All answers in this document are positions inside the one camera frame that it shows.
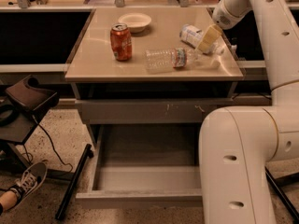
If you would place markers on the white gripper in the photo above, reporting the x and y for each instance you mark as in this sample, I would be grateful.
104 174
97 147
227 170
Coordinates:
221 17

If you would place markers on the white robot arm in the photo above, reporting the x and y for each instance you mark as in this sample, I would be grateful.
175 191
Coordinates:
236 142

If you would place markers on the clear plastic water bottle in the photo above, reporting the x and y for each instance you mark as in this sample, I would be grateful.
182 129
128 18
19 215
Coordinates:
164 60

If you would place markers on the grey drawer cabinet table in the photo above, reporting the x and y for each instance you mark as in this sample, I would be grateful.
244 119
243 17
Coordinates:
165 81

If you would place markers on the grey closed top drawer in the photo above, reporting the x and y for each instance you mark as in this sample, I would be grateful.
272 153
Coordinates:
139 111

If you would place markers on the grey open middle drawer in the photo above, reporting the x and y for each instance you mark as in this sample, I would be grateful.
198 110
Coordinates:
144 166

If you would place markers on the white paper bowl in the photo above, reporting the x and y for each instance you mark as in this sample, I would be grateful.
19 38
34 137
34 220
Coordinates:
136 22

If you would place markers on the orange soda can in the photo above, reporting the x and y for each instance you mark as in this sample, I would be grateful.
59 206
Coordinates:
121 42

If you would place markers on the black right base leg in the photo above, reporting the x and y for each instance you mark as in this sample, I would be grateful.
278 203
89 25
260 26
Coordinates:
277 184

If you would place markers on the black base leg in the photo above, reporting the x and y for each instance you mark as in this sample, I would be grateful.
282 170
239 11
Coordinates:
277 184
87 153

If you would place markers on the black left base leg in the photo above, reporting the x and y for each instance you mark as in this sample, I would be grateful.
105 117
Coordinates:
87 153

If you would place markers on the brown headset cradle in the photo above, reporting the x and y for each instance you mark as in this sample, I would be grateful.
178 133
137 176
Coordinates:
29 98

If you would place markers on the dark side stand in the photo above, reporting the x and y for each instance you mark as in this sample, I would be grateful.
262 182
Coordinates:
16 128

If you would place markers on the grey canvas sneaker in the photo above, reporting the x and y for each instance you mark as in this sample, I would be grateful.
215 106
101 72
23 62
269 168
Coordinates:
31 179

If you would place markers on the person's bare lower leg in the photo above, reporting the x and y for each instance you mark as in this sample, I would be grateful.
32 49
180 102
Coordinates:
7 201

